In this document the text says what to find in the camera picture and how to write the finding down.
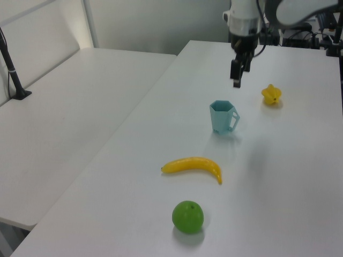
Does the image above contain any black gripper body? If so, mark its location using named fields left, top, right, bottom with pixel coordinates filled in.
left=230, top=32, right=260, bottom=59

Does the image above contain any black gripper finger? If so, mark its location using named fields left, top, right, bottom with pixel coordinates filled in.
left=244, top=52, right=253, bottom=73
left=229, top=54, right=245, bottom=89

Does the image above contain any light blue hexagonal mug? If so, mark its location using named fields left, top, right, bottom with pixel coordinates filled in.
left=209, top=100, right=241, bottom=135

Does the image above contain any yellow toy starfruit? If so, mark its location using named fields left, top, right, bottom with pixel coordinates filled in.
left=261, top=84, right=282, bottom=106

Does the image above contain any black clamp stand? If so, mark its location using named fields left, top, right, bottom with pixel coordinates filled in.
left=325, top=10, right=343, bottom=57

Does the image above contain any yellow toy banana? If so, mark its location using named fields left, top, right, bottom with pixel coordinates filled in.
left=161, top=156, right=223, bottom=185

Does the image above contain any green toy apple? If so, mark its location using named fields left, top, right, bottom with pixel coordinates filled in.
left=171, top=200, right=204, bottom=235

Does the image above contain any black pole with base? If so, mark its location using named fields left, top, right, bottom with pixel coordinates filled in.
left=0, top=26, right=32, bottom=101

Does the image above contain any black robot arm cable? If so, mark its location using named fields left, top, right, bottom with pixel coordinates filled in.
left=251, top=0, right=269, bottom=58

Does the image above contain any dark electronic equipment with cables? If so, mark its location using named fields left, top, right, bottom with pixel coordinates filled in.
left=278, top=16, right=326, bottom=49

